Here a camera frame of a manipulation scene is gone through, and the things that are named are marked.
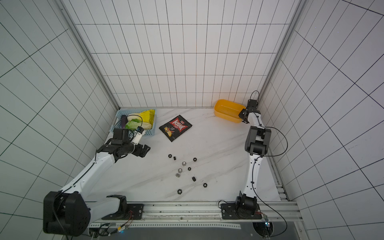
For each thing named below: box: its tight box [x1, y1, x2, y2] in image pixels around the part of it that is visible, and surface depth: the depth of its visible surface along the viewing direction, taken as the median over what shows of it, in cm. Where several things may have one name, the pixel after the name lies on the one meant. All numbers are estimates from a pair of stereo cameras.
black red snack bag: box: [158, 114, 193, 142], surface depth 109 cm
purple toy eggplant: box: [120, 114, 128, 129], surface depth 109 cm
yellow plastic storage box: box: [214, 99, 246, 124], surface depth 120 cm
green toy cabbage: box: [125, 118, 142, 130], surface depth 100 cm
